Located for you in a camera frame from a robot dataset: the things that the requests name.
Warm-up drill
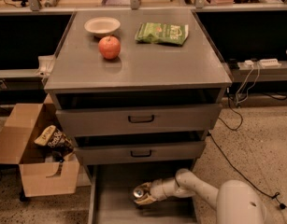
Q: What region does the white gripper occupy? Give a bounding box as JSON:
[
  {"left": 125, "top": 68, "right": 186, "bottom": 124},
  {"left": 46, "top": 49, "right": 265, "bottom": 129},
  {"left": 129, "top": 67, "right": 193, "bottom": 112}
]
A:
[{"left": 135, "top": 179, "right": 166, "bottom": 205}]

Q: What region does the redbull can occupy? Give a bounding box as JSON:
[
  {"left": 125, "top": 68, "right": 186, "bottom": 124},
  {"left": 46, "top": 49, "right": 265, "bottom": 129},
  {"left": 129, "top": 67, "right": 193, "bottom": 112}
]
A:
[{"left": 133, "top": 188, "right": 146, "bottom": 204}]

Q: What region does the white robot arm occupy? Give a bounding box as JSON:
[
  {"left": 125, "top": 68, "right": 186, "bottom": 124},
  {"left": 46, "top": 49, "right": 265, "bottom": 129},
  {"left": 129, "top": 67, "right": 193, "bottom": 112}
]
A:
[{"left": 133, "top": 169, "right": 273, "bottom": 224}]

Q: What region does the bottom drawer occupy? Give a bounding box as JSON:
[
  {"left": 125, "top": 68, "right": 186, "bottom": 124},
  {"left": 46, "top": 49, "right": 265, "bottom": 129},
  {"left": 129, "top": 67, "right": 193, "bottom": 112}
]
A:
[{"left": 88, "top": 161, "right": 197, "bottom": 224}]

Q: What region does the drawer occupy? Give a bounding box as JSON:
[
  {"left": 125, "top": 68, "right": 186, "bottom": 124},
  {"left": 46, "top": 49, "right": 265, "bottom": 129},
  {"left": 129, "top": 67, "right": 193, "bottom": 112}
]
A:
[
  {"left": 88, "top": 161, "right": 197, "bottom": 224},
  {"left": 56, "top": 104, "right": 222, "bottom": 137},
  {"left": 75, "top": 141, "right": 206, "bottom": 165}
]

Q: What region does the middle drawer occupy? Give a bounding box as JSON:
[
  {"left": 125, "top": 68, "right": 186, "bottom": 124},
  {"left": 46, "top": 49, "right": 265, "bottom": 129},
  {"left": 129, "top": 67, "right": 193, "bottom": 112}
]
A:
[{"left": 75, "top": 141, "right": 206, "bottom": 165}]

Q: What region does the top drawer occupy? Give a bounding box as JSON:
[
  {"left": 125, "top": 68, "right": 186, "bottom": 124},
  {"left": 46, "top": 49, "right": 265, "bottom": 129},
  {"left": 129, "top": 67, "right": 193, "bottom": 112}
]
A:
[{"left": 56, "top": 104, "right": 222, "bottom": 137}]

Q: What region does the grey drawer cabinet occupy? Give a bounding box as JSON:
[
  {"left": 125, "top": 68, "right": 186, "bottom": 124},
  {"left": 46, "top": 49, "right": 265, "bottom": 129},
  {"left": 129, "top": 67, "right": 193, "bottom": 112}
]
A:
[{"left": 44, "top": 8, "right": 234, "bottom": 179}]

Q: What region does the brown snack bag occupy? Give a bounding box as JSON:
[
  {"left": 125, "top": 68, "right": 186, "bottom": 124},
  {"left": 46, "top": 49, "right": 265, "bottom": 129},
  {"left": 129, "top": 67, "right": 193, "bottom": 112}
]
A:
[{"left": 35, "top": 125, "right": 73, "bottom": 149}]

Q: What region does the cardboard box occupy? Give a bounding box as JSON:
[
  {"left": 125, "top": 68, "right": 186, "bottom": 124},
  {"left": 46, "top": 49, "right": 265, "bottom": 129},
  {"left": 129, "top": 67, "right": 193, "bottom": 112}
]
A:
[{"left": 0, "top": 104, "right": 79, "bottom": 197}]

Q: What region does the red apple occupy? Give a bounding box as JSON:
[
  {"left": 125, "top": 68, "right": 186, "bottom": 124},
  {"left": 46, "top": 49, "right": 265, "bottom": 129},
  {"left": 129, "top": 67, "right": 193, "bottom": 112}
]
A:
[{"left": 98, "top": 35, "right": 121, "bottom": 60}]

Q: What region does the green chip bag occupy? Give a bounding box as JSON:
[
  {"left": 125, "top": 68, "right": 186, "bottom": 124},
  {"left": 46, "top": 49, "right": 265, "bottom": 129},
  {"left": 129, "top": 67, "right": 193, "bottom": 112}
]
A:
[{"left": 135, "top": 22, "right": 189, "bottom": 46}]

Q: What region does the white bowl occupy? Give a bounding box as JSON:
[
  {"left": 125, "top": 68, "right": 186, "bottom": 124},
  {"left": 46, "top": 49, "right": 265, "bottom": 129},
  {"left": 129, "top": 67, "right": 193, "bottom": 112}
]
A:
[{"left": 84, "top": 17, "right": 121, "bottom": 38}]

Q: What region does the white power strip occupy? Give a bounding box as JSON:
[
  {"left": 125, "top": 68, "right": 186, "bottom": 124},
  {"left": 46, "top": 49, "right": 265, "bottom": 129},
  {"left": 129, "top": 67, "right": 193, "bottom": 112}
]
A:
[{"left": 244, "top": 58, "right": 282, "bottom": 69}]

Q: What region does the black floor cable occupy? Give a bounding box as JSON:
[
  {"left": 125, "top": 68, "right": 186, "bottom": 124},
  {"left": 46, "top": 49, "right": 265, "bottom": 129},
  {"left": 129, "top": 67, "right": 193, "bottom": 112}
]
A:
[{"left": 208, "top": 96, "right": 287, "bottom": 211}]

